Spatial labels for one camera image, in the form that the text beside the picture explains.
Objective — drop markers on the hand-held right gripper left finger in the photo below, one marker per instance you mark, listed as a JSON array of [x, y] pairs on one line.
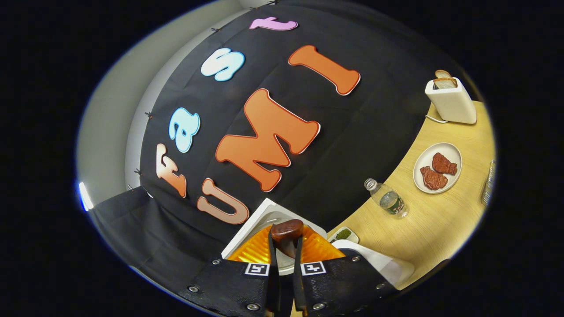
[[273, 273]]

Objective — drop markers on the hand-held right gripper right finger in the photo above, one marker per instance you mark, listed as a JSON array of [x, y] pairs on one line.
[[298, 281]]

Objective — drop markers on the white rice cooker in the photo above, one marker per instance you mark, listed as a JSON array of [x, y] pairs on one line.
[[379, 264]]

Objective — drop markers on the small white green-filled dish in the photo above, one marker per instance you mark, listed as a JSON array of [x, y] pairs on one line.
[[343, 234]]

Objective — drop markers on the clear plastic water bottle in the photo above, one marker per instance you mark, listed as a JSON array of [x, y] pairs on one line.
[[390, 200]]

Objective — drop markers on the white round plate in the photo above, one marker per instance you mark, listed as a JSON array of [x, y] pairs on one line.
[[425, 158]]

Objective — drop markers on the ceiling light strip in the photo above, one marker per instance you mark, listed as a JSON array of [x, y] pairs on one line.
[[85, 197]]

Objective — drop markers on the white toaster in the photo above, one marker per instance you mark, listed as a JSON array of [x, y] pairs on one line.
[[454, 103]]

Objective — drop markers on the square toast slice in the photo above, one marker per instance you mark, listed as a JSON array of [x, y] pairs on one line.
[[445, 83]]

